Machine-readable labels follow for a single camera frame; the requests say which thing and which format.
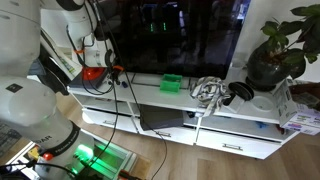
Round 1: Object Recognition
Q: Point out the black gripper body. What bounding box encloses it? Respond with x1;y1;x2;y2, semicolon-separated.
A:
105;63;124;80

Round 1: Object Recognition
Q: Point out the white TV stand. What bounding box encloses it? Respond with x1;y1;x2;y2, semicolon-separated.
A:
66;66;301;160

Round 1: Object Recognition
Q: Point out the green plastic lunch box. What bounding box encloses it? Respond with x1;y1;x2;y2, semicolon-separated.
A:
159;73;184;94

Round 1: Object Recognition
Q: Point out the small white box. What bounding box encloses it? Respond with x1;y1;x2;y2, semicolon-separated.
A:
227;94;246;114

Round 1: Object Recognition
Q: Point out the white printed cardboard box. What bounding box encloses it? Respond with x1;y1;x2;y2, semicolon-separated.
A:
272;77;320;136

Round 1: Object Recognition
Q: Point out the red hat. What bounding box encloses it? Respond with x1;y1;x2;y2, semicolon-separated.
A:
81;66;108;81

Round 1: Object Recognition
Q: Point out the dark flat book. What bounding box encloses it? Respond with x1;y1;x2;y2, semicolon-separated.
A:
68;71;110;90

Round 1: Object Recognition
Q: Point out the white poster board green print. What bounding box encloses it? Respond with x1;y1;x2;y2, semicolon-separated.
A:
39;28;83;81

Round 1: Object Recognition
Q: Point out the black bag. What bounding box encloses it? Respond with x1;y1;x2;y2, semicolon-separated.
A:
37;55;72;97

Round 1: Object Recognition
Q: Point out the dark grey laptop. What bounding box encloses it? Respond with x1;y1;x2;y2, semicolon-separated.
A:
139;104;185;132

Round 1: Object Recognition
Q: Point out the black flat screen television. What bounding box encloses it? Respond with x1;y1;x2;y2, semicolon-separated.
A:
96;0;252;80

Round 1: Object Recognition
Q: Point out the grey blue fabric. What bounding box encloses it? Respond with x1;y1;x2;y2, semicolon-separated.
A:
27;59;46;77

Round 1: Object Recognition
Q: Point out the green lit glass device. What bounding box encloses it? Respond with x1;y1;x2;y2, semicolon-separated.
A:
70;132;138;180

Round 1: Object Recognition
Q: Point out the grey white striped cloth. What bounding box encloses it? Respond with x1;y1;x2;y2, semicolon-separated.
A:
189;75;232;118

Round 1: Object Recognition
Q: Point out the red emergency stop button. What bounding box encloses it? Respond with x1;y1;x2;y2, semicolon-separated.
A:
42;152;55;163

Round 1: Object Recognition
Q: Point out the black round disc object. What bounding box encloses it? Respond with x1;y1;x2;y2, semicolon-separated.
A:
228;81;255;102

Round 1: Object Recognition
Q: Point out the white round bowl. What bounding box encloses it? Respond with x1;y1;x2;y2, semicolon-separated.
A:
250;95;275;113

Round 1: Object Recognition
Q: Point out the dark round plant pot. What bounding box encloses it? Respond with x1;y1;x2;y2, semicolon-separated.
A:
245;46;292;92

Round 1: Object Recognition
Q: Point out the small blue shelf item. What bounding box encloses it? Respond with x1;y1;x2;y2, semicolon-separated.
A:
254;121;268;130

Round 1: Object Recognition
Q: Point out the green leafy houseplant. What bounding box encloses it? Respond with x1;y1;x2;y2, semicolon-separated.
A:
259;3;320;80

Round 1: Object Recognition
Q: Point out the brown wooden furniture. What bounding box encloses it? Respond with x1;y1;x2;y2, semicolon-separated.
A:
288;81;320;112

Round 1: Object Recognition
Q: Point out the black wire television foot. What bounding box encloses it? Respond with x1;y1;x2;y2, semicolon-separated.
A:
130;72;193;91

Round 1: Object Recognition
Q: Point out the long black cable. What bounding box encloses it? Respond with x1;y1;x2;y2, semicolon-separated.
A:
79;74;120;176
93;0;168;180

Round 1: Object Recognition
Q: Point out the white drawer with metal handle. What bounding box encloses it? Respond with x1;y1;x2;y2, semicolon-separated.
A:
134;116;198;146
82;108;139;134
195;127;283;160

